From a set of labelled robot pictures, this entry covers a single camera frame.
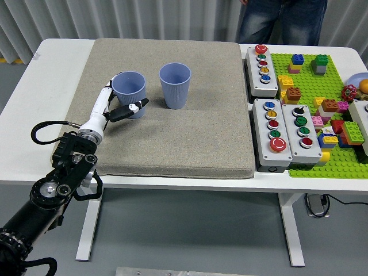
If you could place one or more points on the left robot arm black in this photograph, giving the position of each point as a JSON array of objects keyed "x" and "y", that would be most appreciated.
[{"x": 43, "y": 207}]

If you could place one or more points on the blue toy brick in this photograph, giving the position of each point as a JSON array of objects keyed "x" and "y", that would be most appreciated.
[
  {"x": 323, "y": 145},
  {"x": 342, "y": 141},
  {"x": 298, "y": 59}
]

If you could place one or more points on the red toy valve wheel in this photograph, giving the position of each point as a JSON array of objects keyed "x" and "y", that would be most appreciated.
[{"x": 349, "y": 92}]

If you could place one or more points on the white table leg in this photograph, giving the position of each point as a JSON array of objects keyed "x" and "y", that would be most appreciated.
[
  {"x": 89, "y": 230},
  {"x": 291, "y": 230}
]

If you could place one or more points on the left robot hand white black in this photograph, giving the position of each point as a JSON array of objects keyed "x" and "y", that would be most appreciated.
[{"x": 97, "y": 112}]

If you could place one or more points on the magenta toy brick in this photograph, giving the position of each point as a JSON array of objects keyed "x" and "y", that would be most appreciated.
[{"x": 342, "y": 107}]

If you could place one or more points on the red toy brick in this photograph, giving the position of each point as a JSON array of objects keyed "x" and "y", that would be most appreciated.
[{"x": 337, "y": 126}]

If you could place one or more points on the green toy brick baseplate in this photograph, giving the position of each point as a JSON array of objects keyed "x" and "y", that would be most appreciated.
[{"x": 310, "y": 86}]

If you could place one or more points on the grey power adapter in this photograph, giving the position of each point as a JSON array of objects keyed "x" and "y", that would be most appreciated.
[{"x": 316, "y": 205}]

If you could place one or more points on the person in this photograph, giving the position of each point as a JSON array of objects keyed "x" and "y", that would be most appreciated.
[{"x": 258, "y": 23}]

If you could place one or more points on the orange toy brick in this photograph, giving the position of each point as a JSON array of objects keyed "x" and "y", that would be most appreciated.
[{"x": 356, "y": 142}]

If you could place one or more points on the white printed toy brick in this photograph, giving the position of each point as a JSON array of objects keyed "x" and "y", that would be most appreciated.
[{"x": 327, "y": 131}]

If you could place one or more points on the brown toy brick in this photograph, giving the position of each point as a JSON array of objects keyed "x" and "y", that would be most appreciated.
[
  {"x": 330, "y": 105},
  {"x": 293, "y": 94}
]

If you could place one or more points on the silver metal plate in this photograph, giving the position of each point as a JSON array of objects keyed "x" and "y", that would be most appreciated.
[{"x": 172, "y": 271}]

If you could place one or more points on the orange toy bun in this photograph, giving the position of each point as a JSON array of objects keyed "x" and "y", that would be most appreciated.
[{"x": 364, "y": 86}]

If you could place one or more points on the grey-brown mat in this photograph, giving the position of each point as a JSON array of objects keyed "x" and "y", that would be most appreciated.
[{"x": 172, "y": 138}]

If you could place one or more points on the blue ribbed cup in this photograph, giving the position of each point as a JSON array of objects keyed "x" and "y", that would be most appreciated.
[
  {"x": 129, "y": 89},
  {"x": 175, "y": 92}
]

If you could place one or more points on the small yellow toy brick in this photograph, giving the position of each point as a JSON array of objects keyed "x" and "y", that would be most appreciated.
[{"x": 292, "y": 67}]

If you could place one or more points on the grey five-button control box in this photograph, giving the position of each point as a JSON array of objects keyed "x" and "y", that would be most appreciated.
[
  {"x": 266, "y": 86},
  {"x": 264, "y": 155}
]

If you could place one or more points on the large green toy brick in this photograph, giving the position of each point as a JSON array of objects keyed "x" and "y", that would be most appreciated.
[{"x": 353, "y": 130}]

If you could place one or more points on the white box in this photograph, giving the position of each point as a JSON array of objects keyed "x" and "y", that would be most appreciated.
[{"x": 359, "y": 118}]

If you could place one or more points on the small pink toy brick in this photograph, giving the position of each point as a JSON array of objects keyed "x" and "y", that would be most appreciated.
[{"x": 292, "y": 71}]

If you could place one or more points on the grey toy brick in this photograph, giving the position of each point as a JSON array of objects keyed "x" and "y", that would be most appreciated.
[{"x": 319, "y": 70}]

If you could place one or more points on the yellow round toy brick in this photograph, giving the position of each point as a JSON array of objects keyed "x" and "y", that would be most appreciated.
[{"x": 324, "y": 158}]

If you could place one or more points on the lavender plate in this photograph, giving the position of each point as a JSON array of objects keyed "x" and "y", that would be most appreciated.
[{"x": 356, "y": 79}]

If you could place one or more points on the grey control box selector knob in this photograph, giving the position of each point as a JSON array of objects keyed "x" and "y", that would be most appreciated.
[{"x": 299, "y": 152}]

